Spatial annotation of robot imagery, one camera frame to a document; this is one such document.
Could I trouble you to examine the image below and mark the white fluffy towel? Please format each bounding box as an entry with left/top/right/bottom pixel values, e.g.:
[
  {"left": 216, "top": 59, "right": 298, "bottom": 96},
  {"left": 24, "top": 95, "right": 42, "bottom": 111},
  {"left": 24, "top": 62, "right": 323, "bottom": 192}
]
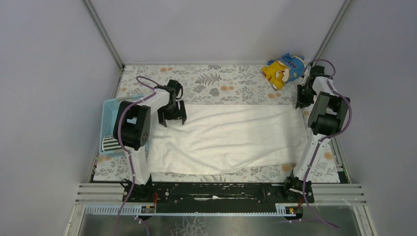
[{"left": 148, "top": 104, "right": 307, "bottom": 175}]

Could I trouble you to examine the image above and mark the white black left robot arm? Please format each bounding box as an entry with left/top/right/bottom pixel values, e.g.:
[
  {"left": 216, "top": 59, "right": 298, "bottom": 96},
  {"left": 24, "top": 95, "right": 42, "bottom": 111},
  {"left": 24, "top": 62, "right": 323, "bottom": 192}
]
[{"left": 113, "top": 80, "right": 187, "bottom": 185}]

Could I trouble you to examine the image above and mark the white slotted cable duct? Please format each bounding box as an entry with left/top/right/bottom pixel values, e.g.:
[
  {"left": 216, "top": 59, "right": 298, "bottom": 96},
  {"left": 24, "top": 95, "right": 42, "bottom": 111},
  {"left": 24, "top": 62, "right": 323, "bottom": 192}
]
[{"left": 85, "top": 204, "right": 297, "bottom": 217}]

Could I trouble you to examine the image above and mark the green white striped towel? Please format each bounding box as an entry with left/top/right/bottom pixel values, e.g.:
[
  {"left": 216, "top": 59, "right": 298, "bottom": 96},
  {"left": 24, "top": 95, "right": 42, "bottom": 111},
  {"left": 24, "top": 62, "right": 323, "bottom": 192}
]
[{"left": 101, "top": 136, "right": 121, "bottom": 152}]

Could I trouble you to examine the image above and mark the blue yellow cartoon towel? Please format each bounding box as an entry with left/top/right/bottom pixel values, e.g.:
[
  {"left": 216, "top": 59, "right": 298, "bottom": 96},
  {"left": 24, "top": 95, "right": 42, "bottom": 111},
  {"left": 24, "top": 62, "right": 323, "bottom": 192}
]
[{"left": 261, "top": 53, "right": 306, "bottom": 90}]

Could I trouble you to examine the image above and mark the light blue plastic basket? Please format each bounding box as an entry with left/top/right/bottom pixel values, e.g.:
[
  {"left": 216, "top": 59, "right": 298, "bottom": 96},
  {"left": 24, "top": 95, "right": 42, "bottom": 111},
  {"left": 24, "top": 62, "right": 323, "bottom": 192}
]
[{"left": 99, "top": 95, "right": 144, "bottom": 158}]

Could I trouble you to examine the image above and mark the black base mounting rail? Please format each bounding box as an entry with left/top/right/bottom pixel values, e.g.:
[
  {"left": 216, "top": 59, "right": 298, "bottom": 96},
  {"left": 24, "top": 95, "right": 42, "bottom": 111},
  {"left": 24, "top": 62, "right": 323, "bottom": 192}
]
[{"left": 120, "top": 179, "right": 315, "bottom": 212}]

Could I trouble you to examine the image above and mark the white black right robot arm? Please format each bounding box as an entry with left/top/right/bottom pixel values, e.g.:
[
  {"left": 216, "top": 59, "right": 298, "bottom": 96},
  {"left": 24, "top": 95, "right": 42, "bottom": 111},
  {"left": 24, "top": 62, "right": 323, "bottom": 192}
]
[{"left": 287, "top": 65, "right": 352, "bottom": 194}]

